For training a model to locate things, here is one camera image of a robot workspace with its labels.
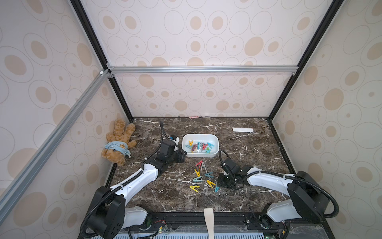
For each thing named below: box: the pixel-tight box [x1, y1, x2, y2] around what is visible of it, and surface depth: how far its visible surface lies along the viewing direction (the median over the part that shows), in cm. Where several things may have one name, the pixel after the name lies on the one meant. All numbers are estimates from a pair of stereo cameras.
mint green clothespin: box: [191, 176, 205, 183], surface depth 89 cm
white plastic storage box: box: [181, 133, 220, 158], surface depth 104 cm
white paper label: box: [232, 127, 254, 133], surface depth 115 cm
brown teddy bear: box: [101, 118, 137, 167], surface depth 96 cm
